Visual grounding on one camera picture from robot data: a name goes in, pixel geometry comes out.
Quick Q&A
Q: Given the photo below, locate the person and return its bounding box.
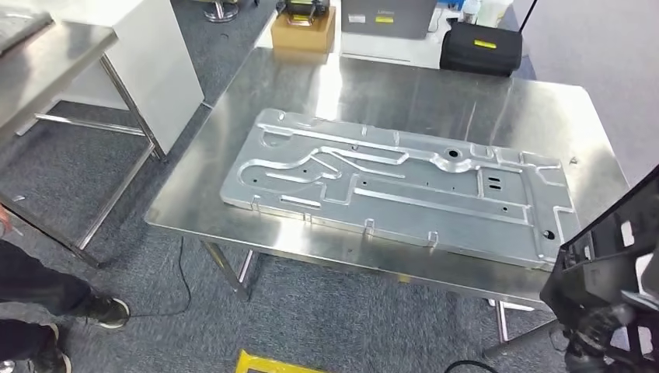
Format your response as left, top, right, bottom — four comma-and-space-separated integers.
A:
0, 203, 131, 373

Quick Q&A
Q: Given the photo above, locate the white plastic jug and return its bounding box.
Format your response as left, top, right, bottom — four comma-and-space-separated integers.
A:
476, 0, 514, 29

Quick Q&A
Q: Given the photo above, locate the steel side table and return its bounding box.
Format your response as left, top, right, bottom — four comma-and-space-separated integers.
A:
0, 9, 169, 270

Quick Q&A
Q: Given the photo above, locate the clear plastic bottle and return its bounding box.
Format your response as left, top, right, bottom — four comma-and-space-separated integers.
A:
459, 0, 483, 25

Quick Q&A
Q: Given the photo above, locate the white table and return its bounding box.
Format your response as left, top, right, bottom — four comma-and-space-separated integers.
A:
254, 0, 518, 71

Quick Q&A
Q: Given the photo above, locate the chrome chair base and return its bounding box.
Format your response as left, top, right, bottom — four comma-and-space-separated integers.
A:
202, 0, 241, 23

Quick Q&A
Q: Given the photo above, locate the brown cardboard box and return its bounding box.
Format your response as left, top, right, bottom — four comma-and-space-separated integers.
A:
270, 5, 337, 54

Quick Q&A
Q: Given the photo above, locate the white cabinet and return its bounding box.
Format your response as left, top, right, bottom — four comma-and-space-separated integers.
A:
48, 0, 206, 156

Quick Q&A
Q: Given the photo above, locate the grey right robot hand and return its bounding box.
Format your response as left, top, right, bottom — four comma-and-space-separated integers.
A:
563, 254, 659, 373

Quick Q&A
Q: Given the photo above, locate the black bag yellow label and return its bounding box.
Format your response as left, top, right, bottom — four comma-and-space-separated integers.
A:
438, 21, 525, 78

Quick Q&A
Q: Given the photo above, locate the large aluminium stamped panel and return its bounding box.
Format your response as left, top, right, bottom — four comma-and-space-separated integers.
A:
219, 107, 584, 274

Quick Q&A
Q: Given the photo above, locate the steel workbench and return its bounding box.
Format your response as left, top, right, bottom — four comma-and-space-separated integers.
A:
144, 45, 633, 361

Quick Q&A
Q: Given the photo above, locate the thick black floor cable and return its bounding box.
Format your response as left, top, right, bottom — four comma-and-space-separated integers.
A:
443, 359, 501, 373

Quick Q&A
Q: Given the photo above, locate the grey equipment case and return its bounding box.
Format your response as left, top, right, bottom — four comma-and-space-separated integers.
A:
340, 0, 438, 41

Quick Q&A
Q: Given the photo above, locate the thin black floor cable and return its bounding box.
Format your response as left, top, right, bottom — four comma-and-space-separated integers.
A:
126, 235, 193, 320

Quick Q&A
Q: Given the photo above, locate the grey metal sheet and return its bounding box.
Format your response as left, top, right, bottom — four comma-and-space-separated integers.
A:
0, 7, 55, 57

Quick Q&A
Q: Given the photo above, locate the thin black rod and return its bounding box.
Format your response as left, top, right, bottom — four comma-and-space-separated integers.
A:
517, 0, 539, 35

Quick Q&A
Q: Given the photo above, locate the black and yellow device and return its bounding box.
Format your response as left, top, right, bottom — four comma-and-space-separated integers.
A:
277, 0, 332, 28

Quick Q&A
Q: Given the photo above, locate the black plastic plate bracket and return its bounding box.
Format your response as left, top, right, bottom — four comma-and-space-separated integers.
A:
539, 163, 659, 373

